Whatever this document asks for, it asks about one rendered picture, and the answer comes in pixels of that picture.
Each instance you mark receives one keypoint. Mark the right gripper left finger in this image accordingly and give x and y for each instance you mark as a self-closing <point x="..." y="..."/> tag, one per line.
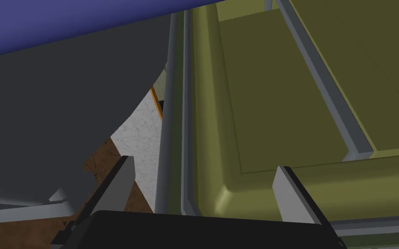
<point x="116" y="188"/>

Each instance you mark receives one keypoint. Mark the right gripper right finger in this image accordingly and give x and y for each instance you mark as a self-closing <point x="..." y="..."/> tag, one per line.
<point x="291" y="202"/>

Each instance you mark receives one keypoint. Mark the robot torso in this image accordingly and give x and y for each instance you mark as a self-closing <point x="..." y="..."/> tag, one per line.
<point x="47" y="121"/>

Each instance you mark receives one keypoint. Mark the olive green cupboard door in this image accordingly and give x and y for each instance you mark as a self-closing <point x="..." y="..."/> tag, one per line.
<point x="282" y="103"/>

